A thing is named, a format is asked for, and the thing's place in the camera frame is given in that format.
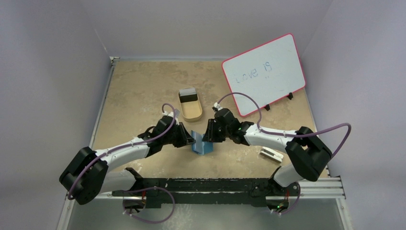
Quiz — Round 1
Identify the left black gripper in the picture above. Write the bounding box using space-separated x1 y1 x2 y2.
162 122 195 148

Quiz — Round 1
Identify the blue card holder wallet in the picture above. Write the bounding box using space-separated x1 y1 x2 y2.
191 130 214 155

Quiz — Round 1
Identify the tan oval tray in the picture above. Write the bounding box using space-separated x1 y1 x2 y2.
178 93 203 122

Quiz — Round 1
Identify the credit cards stack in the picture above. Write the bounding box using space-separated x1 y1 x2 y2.
179 87 197 97

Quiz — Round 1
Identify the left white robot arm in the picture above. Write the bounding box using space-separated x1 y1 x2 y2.
59 115 195 205

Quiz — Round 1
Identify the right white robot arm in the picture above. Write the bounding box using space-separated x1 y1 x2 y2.
202 108 333 195

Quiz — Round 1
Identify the white black eraser block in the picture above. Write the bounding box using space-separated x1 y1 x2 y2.
259 147 284 163

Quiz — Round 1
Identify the pink framed whiteboard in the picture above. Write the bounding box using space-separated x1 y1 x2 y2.
222 34 306 117

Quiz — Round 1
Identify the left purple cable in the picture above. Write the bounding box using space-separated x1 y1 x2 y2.
67 103 177 201

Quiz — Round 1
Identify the purple cable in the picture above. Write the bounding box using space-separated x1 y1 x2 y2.
67 103 177 201
217 92 352 160

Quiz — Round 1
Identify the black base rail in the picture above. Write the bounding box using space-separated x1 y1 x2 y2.
112 169 300 209

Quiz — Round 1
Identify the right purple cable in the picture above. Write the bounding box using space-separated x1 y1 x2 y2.
217 92 352 160

